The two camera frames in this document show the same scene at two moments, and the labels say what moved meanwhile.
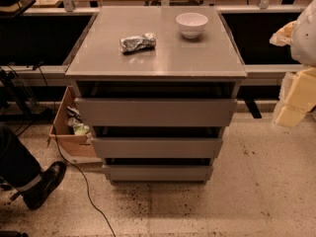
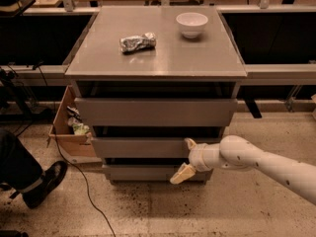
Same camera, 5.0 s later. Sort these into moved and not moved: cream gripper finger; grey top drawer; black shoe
Moved: cream gripper finger
Not moved: grey top drawer; black shoe
